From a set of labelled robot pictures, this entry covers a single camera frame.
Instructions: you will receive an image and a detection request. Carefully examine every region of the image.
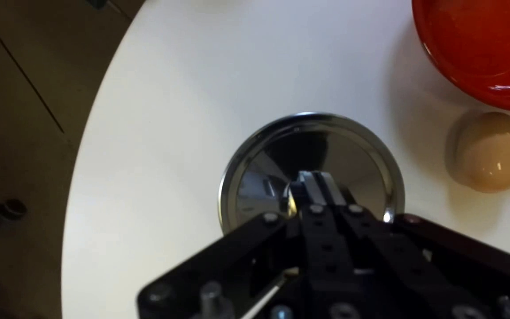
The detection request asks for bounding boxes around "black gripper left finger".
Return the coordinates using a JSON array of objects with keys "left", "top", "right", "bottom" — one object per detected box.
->
[{"left": 136, "top": 169, "right": 351, "bottom": 319}]

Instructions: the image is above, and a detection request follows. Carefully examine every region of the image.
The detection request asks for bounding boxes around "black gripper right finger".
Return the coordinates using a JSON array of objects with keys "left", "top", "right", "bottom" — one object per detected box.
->
[{"left": 319, "top": 170, "right": 510, "bottom": 319}]

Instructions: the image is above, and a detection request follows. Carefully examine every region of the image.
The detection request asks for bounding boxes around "red bowl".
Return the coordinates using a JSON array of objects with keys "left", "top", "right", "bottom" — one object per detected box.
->
[{"left": 411, "top": 0, "right": 510, "bottom": 115}]

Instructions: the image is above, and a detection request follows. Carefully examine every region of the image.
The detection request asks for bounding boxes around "beige egg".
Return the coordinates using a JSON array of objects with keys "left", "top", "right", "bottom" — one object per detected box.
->
[{"left": 444, "top": 110, "right": 510, "bottom": 195}]

